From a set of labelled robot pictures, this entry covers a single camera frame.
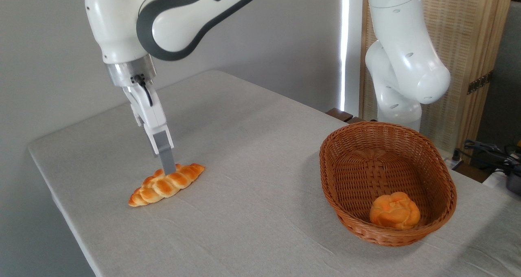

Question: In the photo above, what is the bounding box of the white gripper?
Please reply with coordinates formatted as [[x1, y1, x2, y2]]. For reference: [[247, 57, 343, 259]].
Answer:
[[122, 78, 177, 176]]

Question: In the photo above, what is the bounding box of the long braided bread loaf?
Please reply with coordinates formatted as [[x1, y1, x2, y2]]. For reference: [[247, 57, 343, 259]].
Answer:
[[128, 163, 205, 207]]

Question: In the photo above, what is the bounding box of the round orange bread bun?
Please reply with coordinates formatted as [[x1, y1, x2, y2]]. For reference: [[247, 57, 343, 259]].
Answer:
[[370, 191, 421, 230]]

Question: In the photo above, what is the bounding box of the grey tablecloth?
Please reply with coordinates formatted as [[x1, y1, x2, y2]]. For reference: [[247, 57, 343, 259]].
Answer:
[[28, 70, 521, 277]]

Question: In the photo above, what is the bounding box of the dark brown wooden furniture edge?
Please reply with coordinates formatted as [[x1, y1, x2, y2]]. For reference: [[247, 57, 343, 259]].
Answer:
[[326, 108, 365, 125]]

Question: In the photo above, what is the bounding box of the brown wicker basket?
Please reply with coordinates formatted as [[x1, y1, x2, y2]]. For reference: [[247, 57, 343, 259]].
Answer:
[[320, 121, 458, 247]]

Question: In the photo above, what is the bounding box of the dark metal screen hinge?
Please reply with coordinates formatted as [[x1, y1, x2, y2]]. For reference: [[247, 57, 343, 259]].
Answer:
[[467, 73, 493, 95]]

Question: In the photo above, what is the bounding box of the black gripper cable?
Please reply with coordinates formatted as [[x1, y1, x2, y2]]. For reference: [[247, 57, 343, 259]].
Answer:
[[132, 74, 154, 107]]

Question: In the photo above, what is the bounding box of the black cable bundle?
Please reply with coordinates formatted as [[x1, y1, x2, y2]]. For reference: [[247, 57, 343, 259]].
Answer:
[[452, 140, 521, 176]]

